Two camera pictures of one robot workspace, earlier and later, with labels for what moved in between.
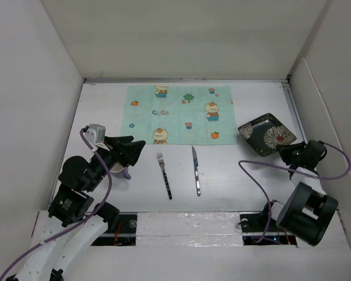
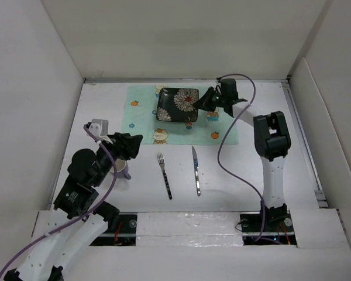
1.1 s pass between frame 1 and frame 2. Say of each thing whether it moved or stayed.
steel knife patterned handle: stayed
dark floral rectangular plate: moved
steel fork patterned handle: stayed
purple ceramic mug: stayed
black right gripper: moved
